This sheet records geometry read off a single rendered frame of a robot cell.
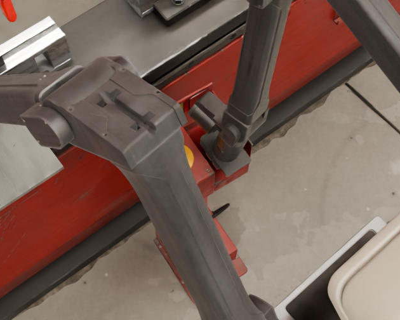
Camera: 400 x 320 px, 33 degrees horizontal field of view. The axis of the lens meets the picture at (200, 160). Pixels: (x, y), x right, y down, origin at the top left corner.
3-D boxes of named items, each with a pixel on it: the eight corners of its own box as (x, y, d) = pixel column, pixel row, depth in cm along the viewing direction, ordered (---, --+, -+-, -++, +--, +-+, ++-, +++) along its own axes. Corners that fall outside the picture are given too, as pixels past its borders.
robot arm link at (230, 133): (238, 137, 126) (266, 110, 130) (193, 95, 127) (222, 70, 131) (220, 163, 136) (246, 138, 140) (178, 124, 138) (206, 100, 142)
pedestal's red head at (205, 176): (174, 216, 153) (171, 187, 137) (138, 161, 158) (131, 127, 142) (248, 171, 157) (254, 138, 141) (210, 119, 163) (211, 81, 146)
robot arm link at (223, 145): (236, 152, 132) (256, 132, 134) (210, 127, 133) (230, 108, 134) (230, 161, 139) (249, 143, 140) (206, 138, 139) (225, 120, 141)
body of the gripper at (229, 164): (223, 124, 147) (229, 112, 140) (250, 163, 146) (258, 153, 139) (199, 140, 146) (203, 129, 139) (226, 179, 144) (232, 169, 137)
